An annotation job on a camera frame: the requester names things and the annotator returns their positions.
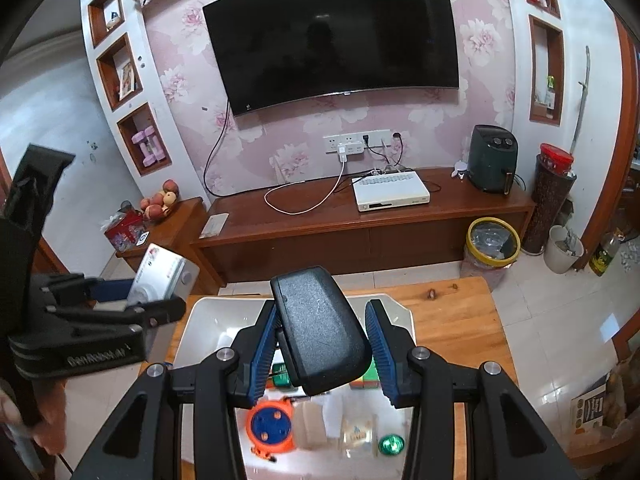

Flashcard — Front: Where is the white bucket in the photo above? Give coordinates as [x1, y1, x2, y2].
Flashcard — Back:
[543, 225, 585, 275]

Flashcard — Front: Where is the black television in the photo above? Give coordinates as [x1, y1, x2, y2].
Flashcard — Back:
[201, 0, 461, 118]

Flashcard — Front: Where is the colourful puzzle cube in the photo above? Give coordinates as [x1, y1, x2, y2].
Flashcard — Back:
[350, 360, 383, 392]

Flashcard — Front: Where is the beige small box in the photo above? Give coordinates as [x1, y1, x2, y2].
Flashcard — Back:
[292, 401, 328, 451]

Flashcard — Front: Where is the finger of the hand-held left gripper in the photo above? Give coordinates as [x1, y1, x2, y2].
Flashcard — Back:
[44, 272, 137, 307]
[47, 296, 187, 341]

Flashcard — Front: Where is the printed cardboard box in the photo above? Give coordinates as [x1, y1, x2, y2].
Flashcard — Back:
[570, 385, 608, 436]

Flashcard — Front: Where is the tall dark vase red lid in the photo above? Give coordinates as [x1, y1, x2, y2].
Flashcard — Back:
[521, 143, 577, 256]

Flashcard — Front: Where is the red tissue box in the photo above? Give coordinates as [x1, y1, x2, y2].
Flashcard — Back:
[102, 210, 148, 253]

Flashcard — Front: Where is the orange tape measure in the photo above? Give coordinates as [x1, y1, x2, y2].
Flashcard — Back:
[246, 396, 295, 461]

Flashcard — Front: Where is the white storage bin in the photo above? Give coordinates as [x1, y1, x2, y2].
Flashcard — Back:
[170, 293, 418, 480]

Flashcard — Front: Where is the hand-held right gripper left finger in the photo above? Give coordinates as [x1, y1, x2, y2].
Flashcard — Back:
[75, 300, 279, 480]

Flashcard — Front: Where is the black power adapter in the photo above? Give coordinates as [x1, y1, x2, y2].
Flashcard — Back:
[270, 266, 373, 397]

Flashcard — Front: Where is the grey flat pad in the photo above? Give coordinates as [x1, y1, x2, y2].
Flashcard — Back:
[200, 213, 230, 239]

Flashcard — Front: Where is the dark green air fryer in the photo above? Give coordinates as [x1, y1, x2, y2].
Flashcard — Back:
[467, 125, 521, 195]

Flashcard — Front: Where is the white toy camera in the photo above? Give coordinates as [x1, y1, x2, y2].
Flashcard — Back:
[126, 243, 201, 311]

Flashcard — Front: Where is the yellow rimmed trash bin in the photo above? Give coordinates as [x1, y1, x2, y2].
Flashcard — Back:
[460, 217, 522, 293]

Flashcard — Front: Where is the white cable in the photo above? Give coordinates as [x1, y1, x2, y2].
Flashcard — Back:
[264, 160, 348, 214]

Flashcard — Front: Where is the wooden television stand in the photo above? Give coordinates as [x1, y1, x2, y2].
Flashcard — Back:
[190, 167, 537, 288]

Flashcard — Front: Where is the bowl of fruit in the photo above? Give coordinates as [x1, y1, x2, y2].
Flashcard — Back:
[140, 178, 180, 223]

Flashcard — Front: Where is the white set-top box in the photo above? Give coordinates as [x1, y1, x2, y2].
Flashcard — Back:
[352, 170, 432, 213]

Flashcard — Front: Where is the clear labelled plastic box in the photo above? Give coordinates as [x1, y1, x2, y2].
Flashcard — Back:
[340, 402, 378, 458]

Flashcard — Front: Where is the picture frame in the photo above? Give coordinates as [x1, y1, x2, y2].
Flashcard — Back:
[118, 62, 137, 101]

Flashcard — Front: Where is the black power cable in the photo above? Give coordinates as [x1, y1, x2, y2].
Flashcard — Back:
[364, 132, 407, 171]

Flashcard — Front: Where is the green jar gold lid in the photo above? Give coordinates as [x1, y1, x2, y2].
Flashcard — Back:
[377, 432, 406, 458]

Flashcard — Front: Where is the white wall outlet strip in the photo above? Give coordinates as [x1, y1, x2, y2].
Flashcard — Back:
[322, 130, 392, 153]

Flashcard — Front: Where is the pink dumbbell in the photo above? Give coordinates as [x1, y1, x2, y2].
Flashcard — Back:
[131, 132, 151, 166]
[145, 129, 168, 162]

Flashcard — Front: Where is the black television cable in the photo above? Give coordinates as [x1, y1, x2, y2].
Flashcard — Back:
[202, 100, 236, 198]

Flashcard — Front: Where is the person's left hand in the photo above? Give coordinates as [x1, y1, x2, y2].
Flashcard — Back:
[0, 379, 69, 457]

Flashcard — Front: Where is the long grey sword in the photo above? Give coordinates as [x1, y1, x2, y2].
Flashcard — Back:
[570, 46, 592, 153]

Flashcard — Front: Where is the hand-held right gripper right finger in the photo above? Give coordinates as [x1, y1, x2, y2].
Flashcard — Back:
[364, 299, 581, 480]

